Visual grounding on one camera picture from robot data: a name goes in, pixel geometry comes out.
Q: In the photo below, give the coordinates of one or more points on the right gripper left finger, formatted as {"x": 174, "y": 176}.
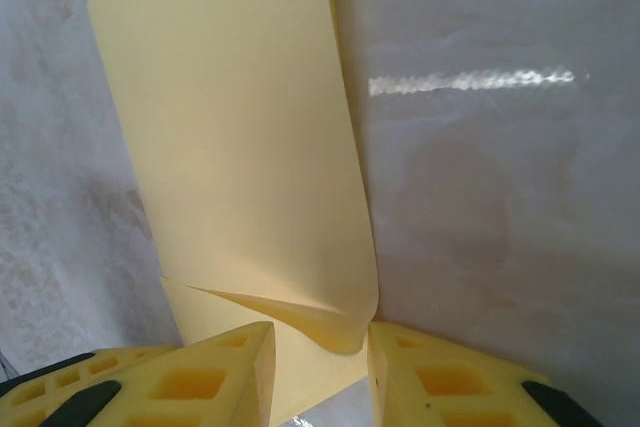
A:
{"x": 200, "y": 387}

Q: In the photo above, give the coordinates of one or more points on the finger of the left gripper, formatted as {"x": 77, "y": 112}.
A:
{"x": 75, "y": 372}

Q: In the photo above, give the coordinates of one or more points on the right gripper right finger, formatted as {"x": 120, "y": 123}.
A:
{"x": 450, "y": 387}

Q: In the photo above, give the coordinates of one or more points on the yellow square paper sheet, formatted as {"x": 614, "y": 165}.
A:
{"x": 225, "y": 122}

